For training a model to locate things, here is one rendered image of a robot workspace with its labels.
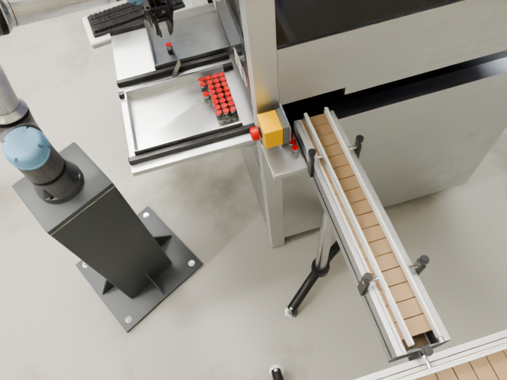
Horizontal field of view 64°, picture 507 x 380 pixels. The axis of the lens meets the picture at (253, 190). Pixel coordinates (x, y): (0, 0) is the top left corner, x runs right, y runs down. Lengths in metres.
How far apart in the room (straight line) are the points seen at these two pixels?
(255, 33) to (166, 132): 0.50
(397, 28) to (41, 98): 2.41
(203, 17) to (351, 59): 0.74
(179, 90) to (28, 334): 1.39
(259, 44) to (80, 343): 1.60
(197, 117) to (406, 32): 0.66
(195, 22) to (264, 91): 0.66
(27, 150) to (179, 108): 0.46
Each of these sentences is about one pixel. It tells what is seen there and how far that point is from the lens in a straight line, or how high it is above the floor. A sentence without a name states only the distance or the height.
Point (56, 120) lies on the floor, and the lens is 2.87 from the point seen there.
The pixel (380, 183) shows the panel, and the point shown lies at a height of 0.36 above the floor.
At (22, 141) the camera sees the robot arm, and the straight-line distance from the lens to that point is 1.32.
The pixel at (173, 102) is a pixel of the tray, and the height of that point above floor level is 0.88.
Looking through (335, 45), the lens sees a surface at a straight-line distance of 1.09.
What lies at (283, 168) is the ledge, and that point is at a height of 0.88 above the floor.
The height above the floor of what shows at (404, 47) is 1.11.
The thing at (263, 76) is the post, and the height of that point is 1.14.
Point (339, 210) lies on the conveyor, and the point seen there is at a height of 0.93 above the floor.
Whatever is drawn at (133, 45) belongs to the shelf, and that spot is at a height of 0.88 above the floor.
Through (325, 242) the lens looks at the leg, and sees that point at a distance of 1.55.
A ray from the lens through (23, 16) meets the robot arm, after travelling 1.10.
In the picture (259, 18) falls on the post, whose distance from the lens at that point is 0.95.
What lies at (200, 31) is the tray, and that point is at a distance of 1.65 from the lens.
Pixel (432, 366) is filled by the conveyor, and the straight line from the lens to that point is 1.01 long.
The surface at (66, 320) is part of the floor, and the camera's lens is 2.19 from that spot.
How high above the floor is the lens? 1.88
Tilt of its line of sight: 60 degrees down
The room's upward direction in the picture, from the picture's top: 9 degrees counter-clockwise
